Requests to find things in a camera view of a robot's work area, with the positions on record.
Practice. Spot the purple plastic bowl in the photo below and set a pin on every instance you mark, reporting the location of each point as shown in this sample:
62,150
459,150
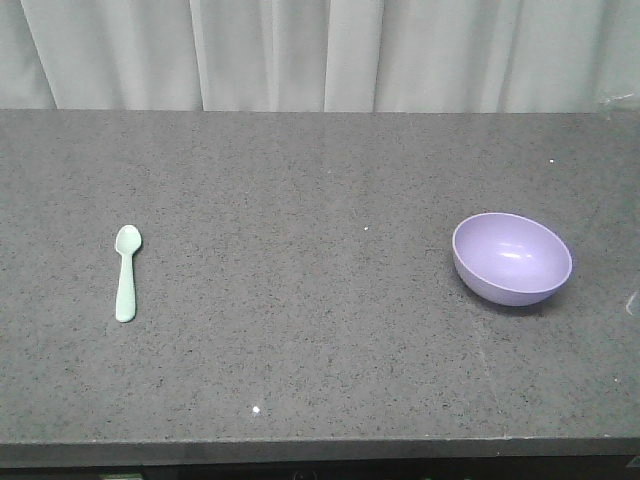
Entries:
510,260

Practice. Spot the pale green plastic spoon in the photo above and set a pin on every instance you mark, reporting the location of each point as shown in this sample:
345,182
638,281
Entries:
128,241

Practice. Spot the white curtain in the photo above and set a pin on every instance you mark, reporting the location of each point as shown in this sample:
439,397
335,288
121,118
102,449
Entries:
322,56

